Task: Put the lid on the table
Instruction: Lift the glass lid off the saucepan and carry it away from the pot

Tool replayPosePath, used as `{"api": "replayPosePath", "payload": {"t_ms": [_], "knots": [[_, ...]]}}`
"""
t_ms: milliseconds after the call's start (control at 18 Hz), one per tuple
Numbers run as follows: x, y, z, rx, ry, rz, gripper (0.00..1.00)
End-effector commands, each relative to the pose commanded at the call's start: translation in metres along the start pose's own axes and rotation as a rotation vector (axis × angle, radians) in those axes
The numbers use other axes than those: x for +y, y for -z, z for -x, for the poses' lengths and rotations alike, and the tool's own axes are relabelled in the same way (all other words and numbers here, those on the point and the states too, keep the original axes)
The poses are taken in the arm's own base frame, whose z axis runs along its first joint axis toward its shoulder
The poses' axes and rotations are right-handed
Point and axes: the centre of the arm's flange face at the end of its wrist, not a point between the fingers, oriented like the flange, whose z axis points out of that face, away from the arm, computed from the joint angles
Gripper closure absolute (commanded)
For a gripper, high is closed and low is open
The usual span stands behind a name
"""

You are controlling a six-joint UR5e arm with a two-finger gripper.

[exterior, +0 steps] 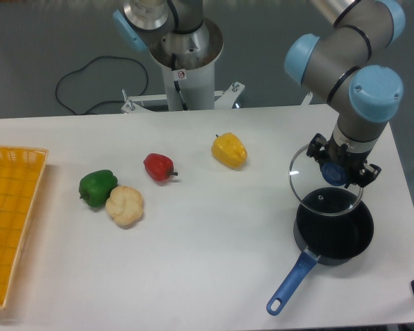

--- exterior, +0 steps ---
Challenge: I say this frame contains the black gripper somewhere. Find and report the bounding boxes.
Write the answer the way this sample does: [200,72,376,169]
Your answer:
[306,133,382,188]

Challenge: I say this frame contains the glass lid blue knob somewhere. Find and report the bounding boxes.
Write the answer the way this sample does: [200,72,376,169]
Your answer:
[288,145,364,217]

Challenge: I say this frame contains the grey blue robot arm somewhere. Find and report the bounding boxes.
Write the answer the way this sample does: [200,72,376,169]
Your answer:
[112,1,406,187]

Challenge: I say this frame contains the yellow bell pepper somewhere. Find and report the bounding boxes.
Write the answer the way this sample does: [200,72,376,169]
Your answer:
[211,132,248,170]

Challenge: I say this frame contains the red bell pepper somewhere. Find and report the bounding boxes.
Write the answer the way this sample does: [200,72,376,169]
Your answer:
[143,153,178,182]

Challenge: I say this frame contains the white bread roll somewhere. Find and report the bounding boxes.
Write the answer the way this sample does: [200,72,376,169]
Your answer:
[106,185,144,228]

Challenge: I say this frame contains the green bell pepper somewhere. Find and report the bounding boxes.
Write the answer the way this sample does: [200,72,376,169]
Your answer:
[79,170,118,208]

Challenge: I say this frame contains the yellow woven basket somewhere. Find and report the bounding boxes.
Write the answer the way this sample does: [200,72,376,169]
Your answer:
[0,146,49,310]

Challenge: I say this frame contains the black saucepan blue handle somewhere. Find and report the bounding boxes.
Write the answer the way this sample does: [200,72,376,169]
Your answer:
[266,201,374,316]

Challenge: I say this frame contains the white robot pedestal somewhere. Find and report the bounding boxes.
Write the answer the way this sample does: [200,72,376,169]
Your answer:
[121,18,245,113]

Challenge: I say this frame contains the black floor cable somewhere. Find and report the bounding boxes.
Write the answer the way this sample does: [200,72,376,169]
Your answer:
[55,55,149,116]

